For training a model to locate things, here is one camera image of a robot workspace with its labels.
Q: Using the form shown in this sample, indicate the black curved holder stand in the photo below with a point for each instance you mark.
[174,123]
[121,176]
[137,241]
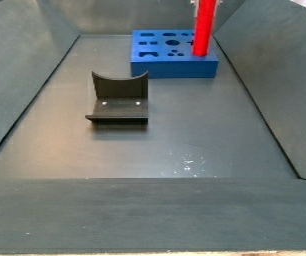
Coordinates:
[122,98]

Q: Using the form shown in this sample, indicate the red hexagonal prism peg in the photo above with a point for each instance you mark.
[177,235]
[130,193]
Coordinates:
[205,17]

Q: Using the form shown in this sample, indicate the blue shape sorter board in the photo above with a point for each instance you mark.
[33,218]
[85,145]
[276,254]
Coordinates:
[162,53]

